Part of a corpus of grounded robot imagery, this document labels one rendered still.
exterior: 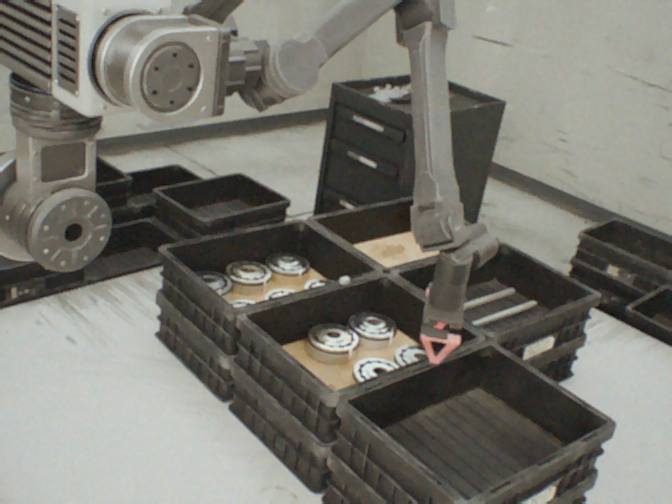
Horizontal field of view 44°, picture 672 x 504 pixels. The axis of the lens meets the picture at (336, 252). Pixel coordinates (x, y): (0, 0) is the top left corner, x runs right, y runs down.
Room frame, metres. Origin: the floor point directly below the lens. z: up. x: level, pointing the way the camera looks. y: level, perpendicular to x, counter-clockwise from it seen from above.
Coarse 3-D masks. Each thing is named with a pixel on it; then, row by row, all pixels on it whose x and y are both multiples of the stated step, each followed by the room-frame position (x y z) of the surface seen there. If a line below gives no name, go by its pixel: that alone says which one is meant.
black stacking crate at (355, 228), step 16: (384, 208) 2.00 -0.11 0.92; (400, 208) 2.05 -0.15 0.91; (320, 224) 1.86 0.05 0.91; (336, 224) 1.89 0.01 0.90; (352, 224) 1.93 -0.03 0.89; (368, 224) 1.97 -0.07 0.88; (384, 224) 2.01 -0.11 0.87; (400, 224) 2.06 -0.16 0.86; (352, 240) 1.94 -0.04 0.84; (368, 240) 1.98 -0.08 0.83
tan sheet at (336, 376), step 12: (396, 336) 1.52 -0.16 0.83; (288, 348) 1.41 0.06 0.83; (300, 348) 1.41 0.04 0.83; (360, 348) 1.45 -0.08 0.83; (396, 348) 1.47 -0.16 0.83; (300, 360) 1.37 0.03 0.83; (312, 360) 1.38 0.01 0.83; (360, 360) 1.41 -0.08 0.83; (312, 372) 1.34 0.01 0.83; (324, 372) 1.34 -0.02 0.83; (336, 372) 1.35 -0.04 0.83; (348, 372) 1.36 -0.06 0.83; (336, 384) 1.31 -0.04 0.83; (348, 384) 1.32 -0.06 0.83
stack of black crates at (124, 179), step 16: (96, 160) 2.84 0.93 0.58; (96, 176) 2.84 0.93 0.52; (112, 176) 2.76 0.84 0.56; (128, 176) 2.71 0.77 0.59; (96, 192) 2.60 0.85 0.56; (112, 192) 2.64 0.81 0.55; (128, 192) 2.70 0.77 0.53; (112, 208) 2.65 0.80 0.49; (128, 208) 2.68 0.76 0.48; (112, 224) 2.65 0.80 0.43
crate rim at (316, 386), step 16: (336, 288) 1.50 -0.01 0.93; (272, 304) 1.40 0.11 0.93; (288, 304) 1.41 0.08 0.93; (240, 320) 1.32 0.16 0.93; (256, 336) 1.28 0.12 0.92; (480, 336) 1.40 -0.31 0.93; (272, 352) 1.25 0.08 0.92; (288, 352) 1.24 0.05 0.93; (288, 368) 1.21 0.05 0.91; (304, 368) 1.20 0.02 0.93; (400, 368) 1.25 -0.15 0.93; (304, 384) 1.18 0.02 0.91; (320, 384) 1.16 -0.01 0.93; (352, 384) 1.17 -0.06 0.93; (368, 384) 1.18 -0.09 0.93; (336, 400) 1.13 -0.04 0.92
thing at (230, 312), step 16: (272, 224) 1.77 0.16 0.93; (288, 224) 1.79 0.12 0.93; (304, 224) 1.81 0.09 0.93; (192, 240) 1.62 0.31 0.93; (208, 240) 1.63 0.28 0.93; (336, 240) 1.74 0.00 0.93; (160, 256) 1.54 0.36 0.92; (352, 256) 1.68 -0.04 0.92; (176, 272) 1.49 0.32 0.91; (192, 272) 1.47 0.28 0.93; (368, 272) 1.60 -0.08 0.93; (192, 288) 1.45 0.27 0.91; (208, 288) 1.42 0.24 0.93; (320, 288) 1.49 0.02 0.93; (224, 304) 1.37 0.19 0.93; (256, 304) 1.39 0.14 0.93
